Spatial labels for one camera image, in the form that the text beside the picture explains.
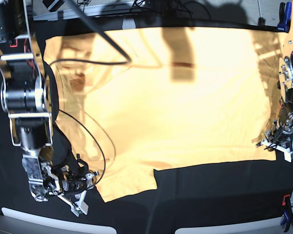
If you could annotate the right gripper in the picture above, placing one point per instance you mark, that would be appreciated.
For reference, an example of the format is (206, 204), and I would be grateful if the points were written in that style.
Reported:
(46, 180)

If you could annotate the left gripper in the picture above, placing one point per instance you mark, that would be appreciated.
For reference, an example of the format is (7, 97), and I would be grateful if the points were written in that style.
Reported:
(280, 136)

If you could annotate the yellow t-shirt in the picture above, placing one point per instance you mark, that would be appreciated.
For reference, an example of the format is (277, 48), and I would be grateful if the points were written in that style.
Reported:
(191, 96)

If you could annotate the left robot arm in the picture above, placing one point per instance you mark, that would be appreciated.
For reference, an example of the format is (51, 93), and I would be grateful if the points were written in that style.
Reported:
(285, 83)

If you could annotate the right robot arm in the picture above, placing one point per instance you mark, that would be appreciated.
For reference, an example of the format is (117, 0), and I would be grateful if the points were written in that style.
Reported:
(25, 97)

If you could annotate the red blue clamp bottom right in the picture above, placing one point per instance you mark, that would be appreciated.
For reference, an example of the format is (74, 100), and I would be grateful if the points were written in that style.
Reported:
(287, 219)

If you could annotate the blue clamp top right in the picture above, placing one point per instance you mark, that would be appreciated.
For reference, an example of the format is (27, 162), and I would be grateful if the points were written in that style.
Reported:
(285, 10)

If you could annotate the grey tag on cloth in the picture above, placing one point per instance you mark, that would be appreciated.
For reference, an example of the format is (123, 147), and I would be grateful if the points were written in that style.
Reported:
(128, 23)

